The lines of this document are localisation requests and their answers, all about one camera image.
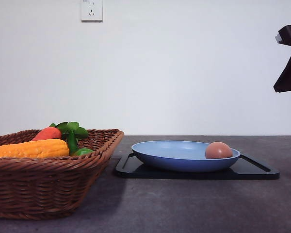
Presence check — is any brown egg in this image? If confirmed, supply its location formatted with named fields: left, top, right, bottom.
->
left=205, top=142, right=232, bottom=159

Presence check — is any blue plate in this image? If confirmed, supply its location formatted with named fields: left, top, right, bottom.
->
left=131, top=141, right=240, bottom=172

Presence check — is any brown wicker basket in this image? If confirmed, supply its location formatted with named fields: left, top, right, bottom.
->
left=0, top=129, right=124, bottom=219

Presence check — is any black serving tray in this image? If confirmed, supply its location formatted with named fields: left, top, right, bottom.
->
left=115, top=153, right=280, bottom=180

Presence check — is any green toy vegetable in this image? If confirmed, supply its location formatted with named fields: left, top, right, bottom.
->
left=73, top=148, right=94, bottom=156

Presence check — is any orange toy carrot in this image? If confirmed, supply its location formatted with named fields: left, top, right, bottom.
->
left=32, top=127, right=62, bottom=141

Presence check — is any yellow toy corn cob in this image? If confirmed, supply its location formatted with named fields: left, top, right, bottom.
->
left=0, top=139, right=69, bottom=158

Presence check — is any white wall socket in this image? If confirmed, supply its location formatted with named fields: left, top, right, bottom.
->
left=81, top=0, right=103, bottom=23

